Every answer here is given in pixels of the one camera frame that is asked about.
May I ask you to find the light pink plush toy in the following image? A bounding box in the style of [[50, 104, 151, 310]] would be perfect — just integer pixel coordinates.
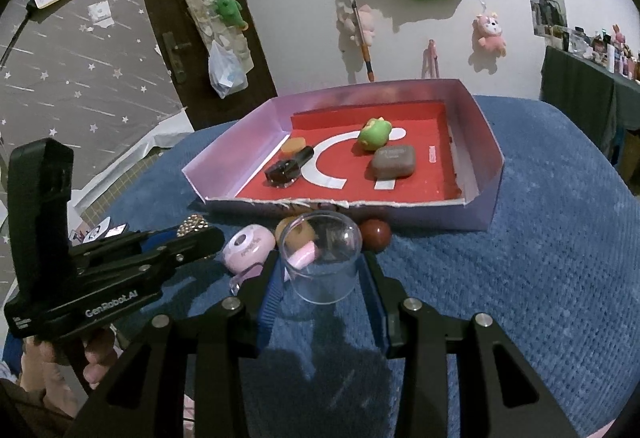
[[336, 2, 377, 45]]

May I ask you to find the brown ball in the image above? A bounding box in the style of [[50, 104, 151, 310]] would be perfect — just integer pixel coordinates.
[[360, 218, 392, 253]]

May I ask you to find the gold studded cylinder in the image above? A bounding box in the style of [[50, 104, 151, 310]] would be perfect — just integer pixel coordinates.
[[176, 214, 210, 239]]

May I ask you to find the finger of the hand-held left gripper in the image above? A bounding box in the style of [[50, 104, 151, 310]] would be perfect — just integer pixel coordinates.
[[70, 228, 182, 270], [74, 225, 226, 300]]

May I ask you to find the lilac round case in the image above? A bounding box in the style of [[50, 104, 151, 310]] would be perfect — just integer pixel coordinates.
[[222, 224, 277, 275]]

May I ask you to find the grey eyeshadow case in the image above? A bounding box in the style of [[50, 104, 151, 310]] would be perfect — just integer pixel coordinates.
[[370, 144, 417, 180]]

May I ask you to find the green plush toy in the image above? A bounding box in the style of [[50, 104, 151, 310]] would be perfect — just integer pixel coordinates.
[[212, 0, 249, 30]]

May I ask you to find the clear plastic bag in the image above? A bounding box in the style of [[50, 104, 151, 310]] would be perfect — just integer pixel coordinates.
[[207, 40, 249, 100]]

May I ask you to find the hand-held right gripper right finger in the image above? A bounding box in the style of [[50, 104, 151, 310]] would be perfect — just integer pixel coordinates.
[[362, 250, 586, 438]]

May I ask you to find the green frog toy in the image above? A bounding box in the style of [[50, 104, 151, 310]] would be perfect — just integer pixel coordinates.
[[357, 117, 396, 153]]

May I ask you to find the pink plush toy with horns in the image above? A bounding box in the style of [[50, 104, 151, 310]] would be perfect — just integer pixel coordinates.
[[472, 13, 508, 56]]

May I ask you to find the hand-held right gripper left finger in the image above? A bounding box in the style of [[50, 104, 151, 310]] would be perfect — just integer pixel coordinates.
[[65, 248, 286, 438]]

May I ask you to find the clear glass cup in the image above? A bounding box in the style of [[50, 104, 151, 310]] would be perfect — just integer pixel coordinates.
[[278, 211, 363, 305]]

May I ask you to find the metal door handle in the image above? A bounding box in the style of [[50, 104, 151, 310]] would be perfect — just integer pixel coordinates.
[[162, 32, 193, 85]]

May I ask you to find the pale hanging organizer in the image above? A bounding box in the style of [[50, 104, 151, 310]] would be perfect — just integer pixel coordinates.
[[169, 0, 255, 69]]

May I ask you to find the person's left hand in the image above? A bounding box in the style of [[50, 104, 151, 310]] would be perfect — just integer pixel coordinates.
[[24, 325, 123, 400]]

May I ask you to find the smartphone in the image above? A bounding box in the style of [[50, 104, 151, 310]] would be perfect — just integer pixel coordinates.
[[70, 216, 132, 246]]

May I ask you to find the pink folded tripod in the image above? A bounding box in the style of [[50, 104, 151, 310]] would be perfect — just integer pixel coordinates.
[[422, 39, 441, 80]]

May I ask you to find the pink and red cardboard box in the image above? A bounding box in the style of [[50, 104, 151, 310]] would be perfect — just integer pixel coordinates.
[[182, 78, 505, 231]]

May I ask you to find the white paper sheet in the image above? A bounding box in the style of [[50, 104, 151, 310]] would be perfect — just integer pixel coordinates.
[[75, 108, 196, 224]]

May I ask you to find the amber round disc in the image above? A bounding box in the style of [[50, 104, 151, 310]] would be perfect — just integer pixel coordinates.
[[274, 216, 318, 251]]

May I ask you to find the mop stick with orange grip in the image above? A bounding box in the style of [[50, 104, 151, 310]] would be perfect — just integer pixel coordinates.
[[345, 0, 377, 83]]

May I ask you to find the green cutting mat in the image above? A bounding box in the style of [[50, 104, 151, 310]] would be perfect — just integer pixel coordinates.
[[107, 148, 168, 224]]

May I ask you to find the side table with green cloth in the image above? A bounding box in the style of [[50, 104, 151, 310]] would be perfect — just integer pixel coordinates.
[[540, 45, 640, 179]]

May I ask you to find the black nail polish bottle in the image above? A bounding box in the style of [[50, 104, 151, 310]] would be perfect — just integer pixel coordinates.
[[264, 145, 316, 188]]

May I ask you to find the row of small bottles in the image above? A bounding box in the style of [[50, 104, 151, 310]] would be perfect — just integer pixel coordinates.
[[547, 20, 640, 81]]

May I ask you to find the purple nail polish bottle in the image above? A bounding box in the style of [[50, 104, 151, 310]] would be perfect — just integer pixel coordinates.
[[229, 240, 317, 296]]

